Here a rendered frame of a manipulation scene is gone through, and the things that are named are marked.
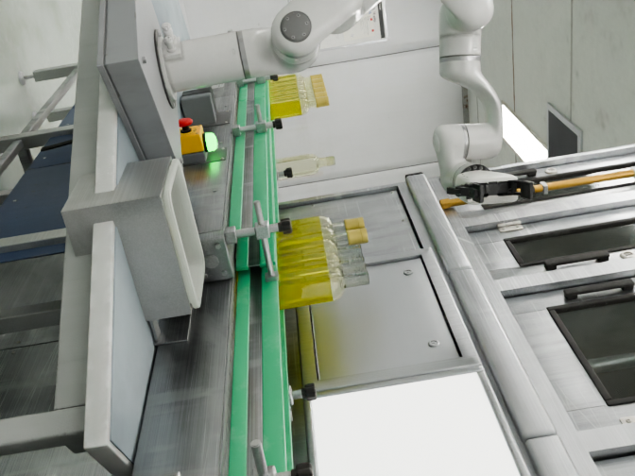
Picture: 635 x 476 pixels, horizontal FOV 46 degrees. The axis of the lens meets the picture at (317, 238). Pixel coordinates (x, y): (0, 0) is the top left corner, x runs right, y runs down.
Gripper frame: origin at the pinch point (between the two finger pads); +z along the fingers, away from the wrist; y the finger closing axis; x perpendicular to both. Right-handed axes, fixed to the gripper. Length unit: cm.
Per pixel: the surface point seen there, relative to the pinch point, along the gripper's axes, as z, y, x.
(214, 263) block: -13, 52, -12
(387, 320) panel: -21.0, 17.4, -28.5
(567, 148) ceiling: -332, -172, -22
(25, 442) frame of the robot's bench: 27, 79, -26
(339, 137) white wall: -634, -74, -23
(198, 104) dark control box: -76, 54, 18
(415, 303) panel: -24.6, 10.5, -26.4
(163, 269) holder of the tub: 7, 60, -8
